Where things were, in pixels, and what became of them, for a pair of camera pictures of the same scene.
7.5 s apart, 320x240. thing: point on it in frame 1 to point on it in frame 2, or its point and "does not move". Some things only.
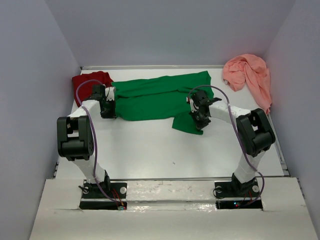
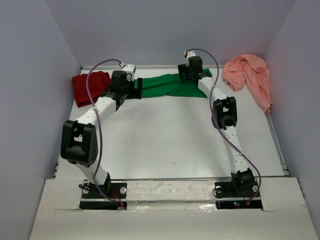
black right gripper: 200,117 to 185,72
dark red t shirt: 85,90 does not move
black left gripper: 109,110 to 133,89
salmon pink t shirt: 251,69 does not move
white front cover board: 174,209 does not move
